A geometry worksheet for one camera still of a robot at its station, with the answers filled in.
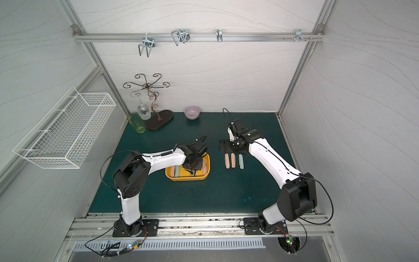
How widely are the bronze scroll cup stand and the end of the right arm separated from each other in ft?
1.64

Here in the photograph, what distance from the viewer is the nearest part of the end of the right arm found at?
58 cm

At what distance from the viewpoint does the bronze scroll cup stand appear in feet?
3.03
